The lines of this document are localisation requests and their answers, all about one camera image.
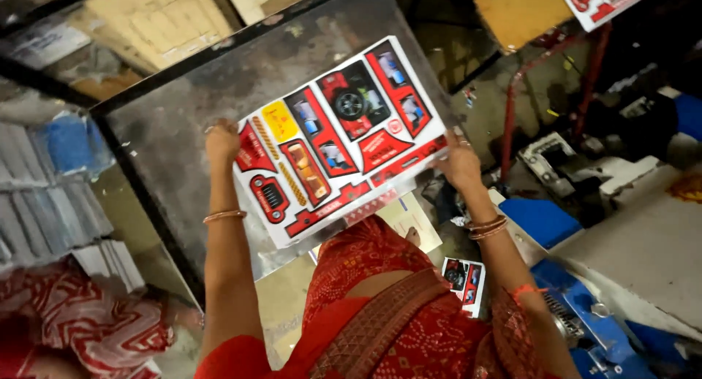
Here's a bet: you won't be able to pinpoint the red metal stand frame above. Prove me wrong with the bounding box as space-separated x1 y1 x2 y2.
499 22 613 183

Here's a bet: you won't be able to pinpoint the blue plastic bag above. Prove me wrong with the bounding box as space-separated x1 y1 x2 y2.
34 111 117 178

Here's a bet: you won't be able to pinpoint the brown cardboard carton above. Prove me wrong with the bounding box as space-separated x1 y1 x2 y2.
66 0 235 75

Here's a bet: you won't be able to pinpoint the grey metal work table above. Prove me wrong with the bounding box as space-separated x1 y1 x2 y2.
90 0 467 308

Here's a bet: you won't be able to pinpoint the gold left wrist bangle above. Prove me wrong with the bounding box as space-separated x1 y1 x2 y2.
202 209 248 225

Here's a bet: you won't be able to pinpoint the white grey machine part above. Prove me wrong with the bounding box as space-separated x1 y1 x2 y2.
518 131 661 200

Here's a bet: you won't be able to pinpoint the blue metal machine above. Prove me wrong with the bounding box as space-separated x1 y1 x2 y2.
499 197 702 379

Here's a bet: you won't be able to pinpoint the person's red patterned sari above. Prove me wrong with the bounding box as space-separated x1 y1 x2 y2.
194 215 561 379

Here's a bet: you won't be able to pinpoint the orange wrist thread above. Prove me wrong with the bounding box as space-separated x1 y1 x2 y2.
509 284 549 306

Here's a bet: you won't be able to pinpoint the yellow wooden board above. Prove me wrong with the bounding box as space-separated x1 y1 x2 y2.
460 0 575 55

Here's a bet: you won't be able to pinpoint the red printed sticker sheet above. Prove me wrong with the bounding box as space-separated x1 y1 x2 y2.
233 35 449 250

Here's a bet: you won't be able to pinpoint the person's right hand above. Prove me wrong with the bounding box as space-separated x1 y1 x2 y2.
432 128 483 194

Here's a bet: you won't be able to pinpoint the stack of white sheets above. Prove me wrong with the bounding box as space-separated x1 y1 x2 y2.
0 121 147 293

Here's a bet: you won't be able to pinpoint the person's left hand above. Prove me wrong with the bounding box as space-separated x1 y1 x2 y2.
204 118 242 167

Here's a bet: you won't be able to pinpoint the gold right wrist bangles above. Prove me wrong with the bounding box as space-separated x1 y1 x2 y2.
466 215 509 242

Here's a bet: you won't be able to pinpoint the red sticker sheet on board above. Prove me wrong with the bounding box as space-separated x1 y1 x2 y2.
555 0 667 33

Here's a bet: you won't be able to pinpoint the small red sticker sheet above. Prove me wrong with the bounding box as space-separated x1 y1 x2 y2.
441 257 487 319

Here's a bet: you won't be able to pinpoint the cream paper sheet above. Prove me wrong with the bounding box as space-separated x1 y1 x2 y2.
313 192 444 259

